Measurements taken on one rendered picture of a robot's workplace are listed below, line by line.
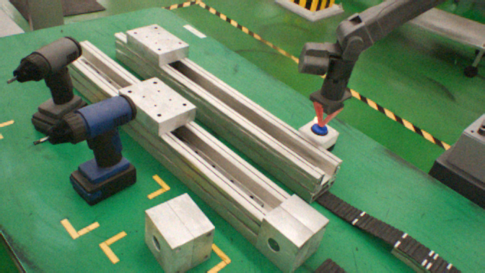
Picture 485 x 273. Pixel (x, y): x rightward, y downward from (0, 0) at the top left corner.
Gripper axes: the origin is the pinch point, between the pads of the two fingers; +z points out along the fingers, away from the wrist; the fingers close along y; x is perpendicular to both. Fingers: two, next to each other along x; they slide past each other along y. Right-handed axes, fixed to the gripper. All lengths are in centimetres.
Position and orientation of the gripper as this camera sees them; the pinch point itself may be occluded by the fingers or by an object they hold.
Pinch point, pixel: (321, 123)
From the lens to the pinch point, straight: 112.8
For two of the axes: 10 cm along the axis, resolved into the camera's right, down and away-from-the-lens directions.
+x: 7.1, 5.3, -4.7
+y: -6.9, 3.7, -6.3
